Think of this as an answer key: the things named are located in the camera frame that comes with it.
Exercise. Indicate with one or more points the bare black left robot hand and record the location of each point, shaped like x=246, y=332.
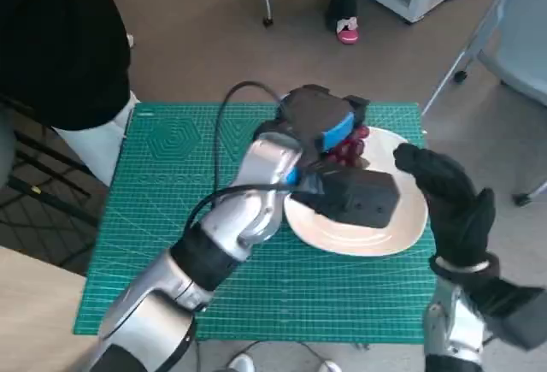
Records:
x=314, y=119

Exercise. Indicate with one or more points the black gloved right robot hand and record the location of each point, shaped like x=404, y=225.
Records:
x=457, y=218

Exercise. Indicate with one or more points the red toy grape bunch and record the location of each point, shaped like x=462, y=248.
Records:
x=348, y=149

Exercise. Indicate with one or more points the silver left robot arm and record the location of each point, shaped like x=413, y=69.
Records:
x=256, y=209

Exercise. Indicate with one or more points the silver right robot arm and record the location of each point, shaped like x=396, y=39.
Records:
x=461, y=329

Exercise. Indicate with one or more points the white plate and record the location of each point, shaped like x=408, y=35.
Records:
x=363, y=241

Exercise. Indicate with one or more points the person with pink slippers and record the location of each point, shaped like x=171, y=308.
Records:
x=342, y=0

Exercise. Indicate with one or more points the small metal clamp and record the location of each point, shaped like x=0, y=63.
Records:
x=361, y=345

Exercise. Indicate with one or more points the green cutting mat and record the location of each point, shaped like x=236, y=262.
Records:
x=149, y=201

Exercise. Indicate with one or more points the light blue chair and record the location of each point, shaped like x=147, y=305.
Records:
x=525, y=47

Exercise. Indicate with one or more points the white right robot foot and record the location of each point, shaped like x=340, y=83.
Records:
x=330, y=367

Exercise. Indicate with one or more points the white robot foot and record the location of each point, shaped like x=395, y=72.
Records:
x=241, y=364
x=330, y=367

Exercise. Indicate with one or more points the white left robot foot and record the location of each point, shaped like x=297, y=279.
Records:
x=241, y=364

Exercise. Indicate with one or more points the beige wooden desk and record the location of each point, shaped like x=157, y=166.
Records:
x=30, y=312

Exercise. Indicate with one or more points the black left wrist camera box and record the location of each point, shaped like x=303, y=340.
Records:
x=359, y=201

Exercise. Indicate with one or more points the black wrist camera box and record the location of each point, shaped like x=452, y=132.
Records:
x=521, y=316
x=359, y=201

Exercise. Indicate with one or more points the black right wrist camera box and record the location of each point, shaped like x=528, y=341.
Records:
x=521, y=316

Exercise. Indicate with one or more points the black mesh metal frame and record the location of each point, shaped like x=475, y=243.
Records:
x=42, y=226

